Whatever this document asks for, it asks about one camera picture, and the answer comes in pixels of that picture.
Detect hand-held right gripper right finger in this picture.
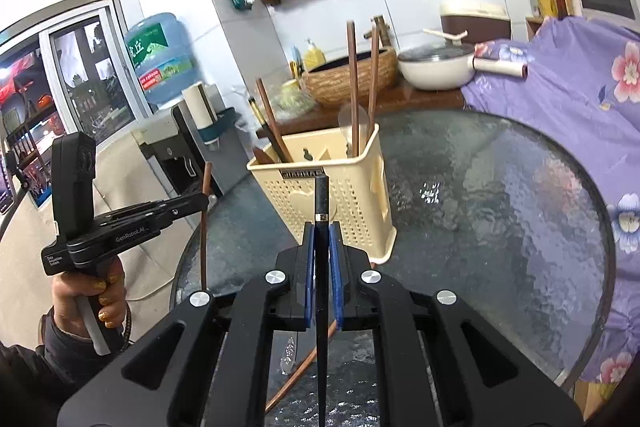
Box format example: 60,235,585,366
329,223,583,427

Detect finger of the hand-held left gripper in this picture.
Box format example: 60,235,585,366
94,193,211,235

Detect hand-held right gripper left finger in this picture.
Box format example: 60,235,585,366
57,223,316,427

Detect beige plastic utensil holder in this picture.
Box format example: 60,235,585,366
246,123,398,265

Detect black chopstick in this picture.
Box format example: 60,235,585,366
248,97,283,160
314,176,332,427

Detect translucent rice spoon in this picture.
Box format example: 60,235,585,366
339,104,377,158

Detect person's left forearm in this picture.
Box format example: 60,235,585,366
0,312,126,427

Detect person's left hand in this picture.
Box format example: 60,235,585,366
50,258,127,344

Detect water dispenser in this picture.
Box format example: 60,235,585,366
132,82,251,200

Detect white paper cup tube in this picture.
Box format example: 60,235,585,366
182,83,218,130

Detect blue water jug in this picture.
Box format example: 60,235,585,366
124,13,195,105

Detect clear plastic bags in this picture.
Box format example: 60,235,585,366
250,77,316,118

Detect wooden sink counter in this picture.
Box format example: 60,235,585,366
256,84,466,140

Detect woven pattern sink basin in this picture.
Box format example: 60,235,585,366
300,47,398,108

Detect yellow soap pump bottle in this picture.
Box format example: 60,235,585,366
303,39,327,72

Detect white cooking pot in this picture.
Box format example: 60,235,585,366
397,43,530,91

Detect glass pot lid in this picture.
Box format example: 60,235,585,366
397,44,475,64

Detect bronze bamboo style faucet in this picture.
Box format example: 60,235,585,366
364,16,390,50

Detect white rice paddle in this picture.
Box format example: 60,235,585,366
422,28,468,45

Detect brown and white rice cooker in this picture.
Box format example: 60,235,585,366
440,3,512,45

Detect purple floral cloth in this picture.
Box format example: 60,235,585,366
460,16,640,388

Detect wooden storage box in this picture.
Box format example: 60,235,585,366
525,0,571,42

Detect window with metal frame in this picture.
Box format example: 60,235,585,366
0,0,151,208

